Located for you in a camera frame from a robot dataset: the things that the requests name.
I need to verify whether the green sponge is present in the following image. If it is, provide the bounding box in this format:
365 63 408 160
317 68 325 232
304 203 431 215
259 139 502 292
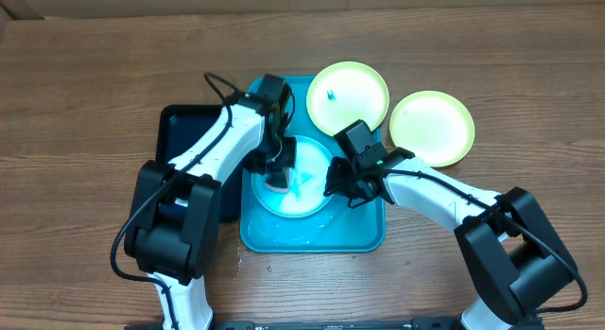
264 170 289 194

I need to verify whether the light blue plate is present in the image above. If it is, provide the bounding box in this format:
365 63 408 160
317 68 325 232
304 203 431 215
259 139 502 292
251 135 333 218

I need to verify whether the yellow plate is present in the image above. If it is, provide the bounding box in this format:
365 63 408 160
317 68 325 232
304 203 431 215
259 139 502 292
306 61 389 136
389 91 475 167

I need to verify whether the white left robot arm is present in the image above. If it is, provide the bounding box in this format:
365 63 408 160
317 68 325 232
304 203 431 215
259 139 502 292
110 74 296 329

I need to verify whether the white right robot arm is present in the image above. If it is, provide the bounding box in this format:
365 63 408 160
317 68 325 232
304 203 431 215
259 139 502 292
324 120 585 329

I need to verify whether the teal rectangular tray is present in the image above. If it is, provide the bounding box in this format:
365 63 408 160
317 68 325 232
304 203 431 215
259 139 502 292
240 76 386 252

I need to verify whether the black rectangular tray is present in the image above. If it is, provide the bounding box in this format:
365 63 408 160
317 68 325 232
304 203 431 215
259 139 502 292
155 105 243 223

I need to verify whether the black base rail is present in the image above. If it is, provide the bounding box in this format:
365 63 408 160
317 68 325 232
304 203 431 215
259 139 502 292
123 315 545 330

